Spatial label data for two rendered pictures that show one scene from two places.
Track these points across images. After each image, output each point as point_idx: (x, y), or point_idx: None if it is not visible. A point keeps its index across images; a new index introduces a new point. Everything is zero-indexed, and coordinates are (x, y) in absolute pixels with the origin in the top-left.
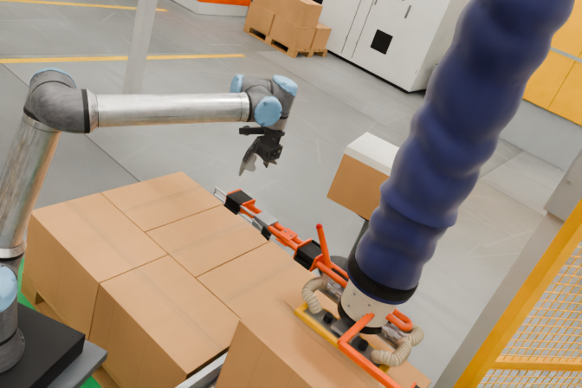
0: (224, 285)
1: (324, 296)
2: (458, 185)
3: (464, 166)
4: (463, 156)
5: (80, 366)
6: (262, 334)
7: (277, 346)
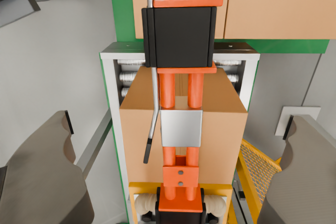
0: None
1: (238, 140)
2: None
3: None
4: None
5: (5, 11)
6: (128, 133)
7: (131, 148)
